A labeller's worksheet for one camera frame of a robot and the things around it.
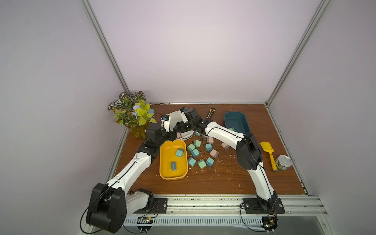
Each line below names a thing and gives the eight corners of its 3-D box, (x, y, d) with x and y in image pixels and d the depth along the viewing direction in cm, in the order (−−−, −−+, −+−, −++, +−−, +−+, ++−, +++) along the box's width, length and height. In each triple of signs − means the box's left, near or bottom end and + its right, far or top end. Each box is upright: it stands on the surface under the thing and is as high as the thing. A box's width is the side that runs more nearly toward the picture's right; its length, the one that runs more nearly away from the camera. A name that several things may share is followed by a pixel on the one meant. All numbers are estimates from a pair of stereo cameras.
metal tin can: (276, 170, 87) (281, 166, 82) (271, 159, 92) (276, 154, 87) (288, 170, 87) (294, 166, 82) (283, 159, 92) (289, 154, 87)
